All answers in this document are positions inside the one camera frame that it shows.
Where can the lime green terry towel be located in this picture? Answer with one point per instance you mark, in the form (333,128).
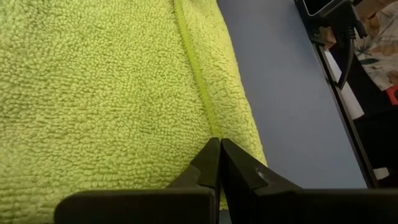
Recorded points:
(93,93)

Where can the red object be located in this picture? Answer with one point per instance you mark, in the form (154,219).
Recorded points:
(393,95)

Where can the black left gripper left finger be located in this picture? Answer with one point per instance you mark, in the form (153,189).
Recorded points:
(140,208)

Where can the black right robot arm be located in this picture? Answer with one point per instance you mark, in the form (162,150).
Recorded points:
(332,18)

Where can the blue table mat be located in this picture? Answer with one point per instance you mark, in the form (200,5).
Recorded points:
(295,109)

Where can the floral patterned fabric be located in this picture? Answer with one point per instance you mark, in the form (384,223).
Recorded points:
(381,46)

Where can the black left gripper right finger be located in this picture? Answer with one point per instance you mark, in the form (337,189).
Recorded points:
(311,208)

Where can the black aluminium frame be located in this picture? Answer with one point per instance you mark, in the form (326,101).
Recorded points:
(360,149)

